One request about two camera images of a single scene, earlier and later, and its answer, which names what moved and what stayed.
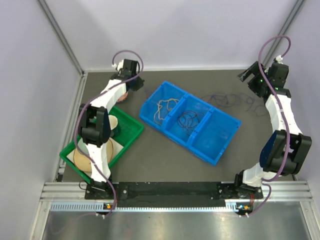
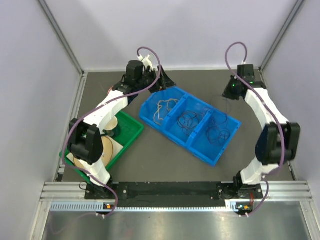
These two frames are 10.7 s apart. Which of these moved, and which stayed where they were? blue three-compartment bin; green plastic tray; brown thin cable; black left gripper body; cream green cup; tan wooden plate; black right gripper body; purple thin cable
Moved: purple thin cable; black right gripper body; black left gripper body
Stayed: brown thin cable; blue three-compartment bin; cream green cup; tan wooden plate; green plastic tray
